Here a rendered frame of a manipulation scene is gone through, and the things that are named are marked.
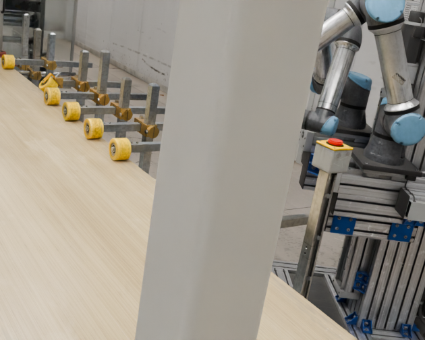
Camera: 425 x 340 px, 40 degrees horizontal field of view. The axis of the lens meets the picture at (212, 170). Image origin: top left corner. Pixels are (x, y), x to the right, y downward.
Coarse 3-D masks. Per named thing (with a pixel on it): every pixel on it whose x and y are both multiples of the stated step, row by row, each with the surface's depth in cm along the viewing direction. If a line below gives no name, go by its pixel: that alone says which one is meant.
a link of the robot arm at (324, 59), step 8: (328, 8) 224; (328, 16) 222; (328, 48) 237; (320, 56) 241; (328, 56) 242; (320, 64) 247; (328, 64) 246; (320, 72) 252; (312, 80) 262; (320, 80) 257; (312, 88) 264; (320, 88) 261
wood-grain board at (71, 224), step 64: (0, 64) 337; (0, 128) 226; (64, 128) 239; (0, 192) 170; (64, 192) 177; (128, 192) 185; (0, 256) 136; (64, 256) 141; (128, 256) 146; (0, 320) 114; (64, 320) 117; (128, 320) 120; (320, 320) 132
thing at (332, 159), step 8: (320, 144) 154; (328, 144) 153; (344, 144) 156; (320, 152) 154; (328, 152) 152; (336, 152) 151; (344, 152) 153; (312, 160) 157; (320, 160) 154; (328, 160) 152; (336, 160) 152; (344, 160) 154; (320, 168) 155; (328, 168) 152; (336, 168) 153; (344, 168) 155
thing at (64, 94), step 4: (60, 92) 270; (64, 92) 271; (68, 92) 273; (72, 92) 274; (76, 92) 275; (80, 92) 276; (84, 92) 278; (88, 92) 279; (92, 92) 280; (108, 92) 285; (112, 92) 287; (116, 92) 288; (64, 96) 271; (68, 96) 272; (72, 96) 274; (76, 96) 275; (80, 96) 276; (84, 96) 277; (88, 96) 278; (92, 96) 279; (112, 96) 285; (116, 96) 286; (132, 96) 291; (136, 96) 292; (140, 96) 293; (144, 96) 295; (136, 100) 293; (140, 100) 294; (144, 100) 295
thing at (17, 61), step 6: (18, 60) 328; (24, 60) 330; (30, 60) 332; (36, 60) 334; (42, 60) 337; (54, 60) 342; (60, 66) 343; (66, 66) 345; (72, 66) 347; (78, 66) 349; (90, 66) 353
